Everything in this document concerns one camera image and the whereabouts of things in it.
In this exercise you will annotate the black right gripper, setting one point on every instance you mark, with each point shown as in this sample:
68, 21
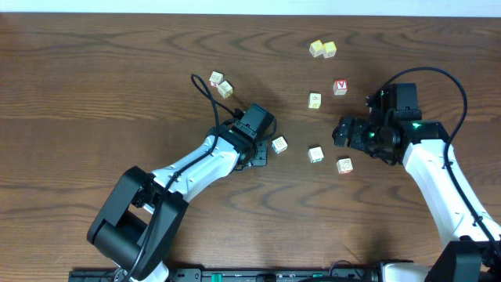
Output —
355, 141

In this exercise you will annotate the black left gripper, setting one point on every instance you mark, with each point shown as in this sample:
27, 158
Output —
259, 157

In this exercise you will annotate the blue-edged wooden block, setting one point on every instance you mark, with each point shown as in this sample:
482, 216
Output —
279, 144

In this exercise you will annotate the red-edged spiral block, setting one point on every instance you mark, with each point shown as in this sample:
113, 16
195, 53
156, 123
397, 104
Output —
344, 166

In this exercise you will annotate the green-edged wooden block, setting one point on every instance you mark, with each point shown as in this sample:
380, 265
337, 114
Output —
315, 154

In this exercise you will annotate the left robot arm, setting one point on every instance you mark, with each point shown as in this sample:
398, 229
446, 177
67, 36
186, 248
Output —
138, 221

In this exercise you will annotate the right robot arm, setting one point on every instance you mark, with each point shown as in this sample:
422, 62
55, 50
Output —
396, 133

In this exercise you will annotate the red letter A block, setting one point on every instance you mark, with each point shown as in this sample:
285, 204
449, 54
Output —
340, 87

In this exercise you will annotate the yellow number 8 block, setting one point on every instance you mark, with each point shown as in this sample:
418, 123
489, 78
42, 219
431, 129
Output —
314, 100

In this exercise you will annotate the yellow letter G block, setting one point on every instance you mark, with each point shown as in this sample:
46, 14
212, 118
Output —
225, 89

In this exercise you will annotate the red-edged wooden block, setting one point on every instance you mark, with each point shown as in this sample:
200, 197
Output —
216, 79

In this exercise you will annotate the yellow-top block right of pair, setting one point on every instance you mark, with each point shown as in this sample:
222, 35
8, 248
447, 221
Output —
329, 49

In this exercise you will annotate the yellow-top block of pair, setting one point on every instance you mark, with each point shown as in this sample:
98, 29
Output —
316, 48
329, 49

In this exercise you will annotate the yellow-top block left of pair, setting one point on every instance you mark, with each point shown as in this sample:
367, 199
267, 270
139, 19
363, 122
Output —
316, 48

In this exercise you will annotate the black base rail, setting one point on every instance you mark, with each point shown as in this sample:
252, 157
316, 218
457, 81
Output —
342, 269

